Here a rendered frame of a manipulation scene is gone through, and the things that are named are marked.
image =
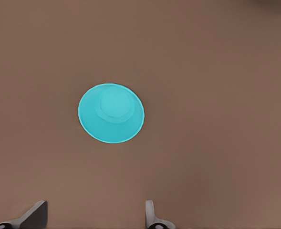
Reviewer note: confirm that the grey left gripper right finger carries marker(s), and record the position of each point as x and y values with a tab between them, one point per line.
150	214

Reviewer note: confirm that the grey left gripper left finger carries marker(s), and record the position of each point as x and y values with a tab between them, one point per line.
34	216

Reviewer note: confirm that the blue bowl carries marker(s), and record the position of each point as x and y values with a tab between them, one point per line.
111	113

